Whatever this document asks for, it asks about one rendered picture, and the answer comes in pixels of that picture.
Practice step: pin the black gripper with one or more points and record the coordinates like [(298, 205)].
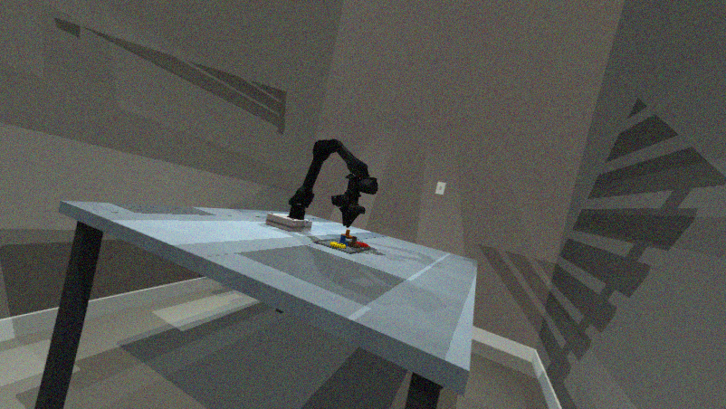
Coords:
[(351, 211)]

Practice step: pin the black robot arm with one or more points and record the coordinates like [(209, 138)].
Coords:
[(361, 182)]

